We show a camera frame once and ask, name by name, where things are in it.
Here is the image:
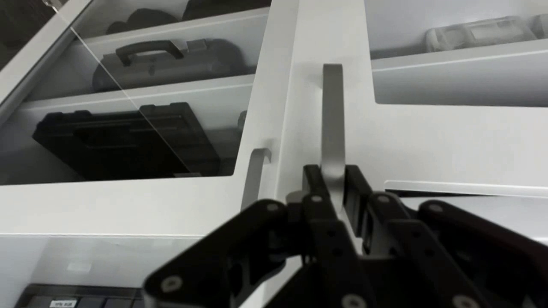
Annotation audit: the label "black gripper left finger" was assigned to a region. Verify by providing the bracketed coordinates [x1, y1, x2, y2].
[142, 164, 373, 308]

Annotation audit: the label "door metal handle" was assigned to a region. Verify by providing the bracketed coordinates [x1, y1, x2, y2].
[320, 63, 346, 213]
[240, 147, 270, 210]

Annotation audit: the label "black tool case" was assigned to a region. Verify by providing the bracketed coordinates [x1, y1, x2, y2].
[31, 101, 236, 181]

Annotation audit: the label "grey plastic tool case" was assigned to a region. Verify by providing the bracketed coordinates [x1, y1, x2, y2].
[91, 37, 255, 92]

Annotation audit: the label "black drawer organizer white labels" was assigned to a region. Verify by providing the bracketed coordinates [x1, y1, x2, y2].
[14, 282, 147, 308]

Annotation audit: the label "light grey plastic case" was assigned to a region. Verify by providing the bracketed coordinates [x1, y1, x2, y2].
[425, 15, 538, 54]

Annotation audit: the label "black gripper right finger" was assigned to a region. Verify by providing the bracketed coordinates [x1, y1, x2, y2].
[342, 164, 548, 308]

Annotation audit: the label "white display cabinet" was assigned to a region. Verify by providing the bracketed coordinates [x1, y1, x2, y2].
[0, 0, 548, 308]

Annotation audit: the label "black soft bag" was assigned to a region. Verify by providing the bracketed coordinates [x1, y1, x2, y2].
[104, 0, 272, 34]

